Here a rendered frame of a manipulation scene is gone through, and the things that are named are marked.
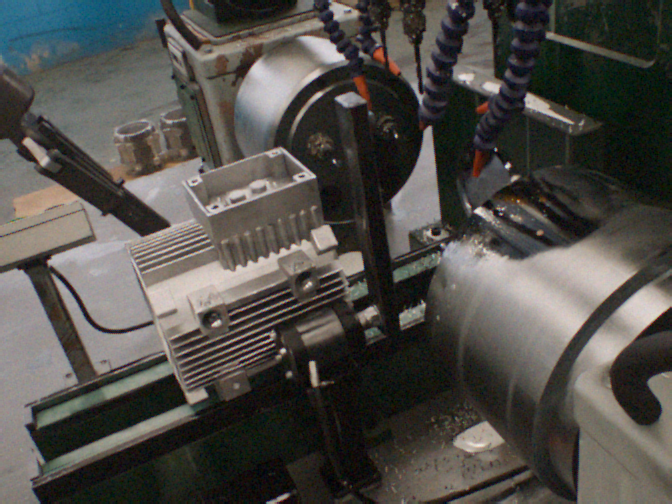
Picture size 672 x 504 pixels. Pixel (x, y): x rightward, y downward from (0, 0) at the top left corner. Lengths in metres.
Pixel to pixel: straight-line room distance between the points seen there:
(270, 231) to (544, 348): 0.33
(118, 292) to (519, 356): 0.90
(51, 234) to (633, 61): 0.73
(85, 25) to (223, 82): 5.16
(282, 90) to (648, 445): 0.74
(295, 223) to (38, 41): 5.62
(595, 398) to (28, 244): 0.75
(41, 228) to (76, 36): 5.37
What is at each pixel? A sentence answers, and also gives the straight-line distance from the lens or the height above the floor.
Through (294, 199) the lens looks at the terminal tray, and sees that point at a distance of 0.75.
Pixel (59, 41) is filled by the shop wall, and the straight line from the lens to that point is 6.33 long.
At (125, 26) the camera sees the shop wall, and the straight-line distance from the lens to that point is 6.39.
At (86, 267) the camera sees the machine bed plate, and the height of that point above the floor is 0.80.
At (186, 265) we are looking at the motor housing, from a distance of 0.76.
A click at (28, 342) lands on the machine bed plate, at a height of 0.80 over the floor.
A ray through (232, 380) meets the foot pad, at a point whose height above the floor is 0.98.
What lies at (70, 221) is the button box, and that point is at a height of 1.06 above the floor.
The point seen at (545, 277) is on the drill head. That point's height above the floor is 1.14.
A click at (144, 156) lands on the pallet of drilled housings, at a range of 3.40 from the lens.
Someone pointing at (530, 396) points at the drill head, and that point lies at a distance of 0.56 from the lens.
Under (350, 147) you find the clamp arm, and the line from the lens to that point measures 0.65.
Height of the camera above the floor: 1.47
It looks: 32 degrees down
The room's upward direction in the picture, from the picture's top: 11 degrees counter-clockwise
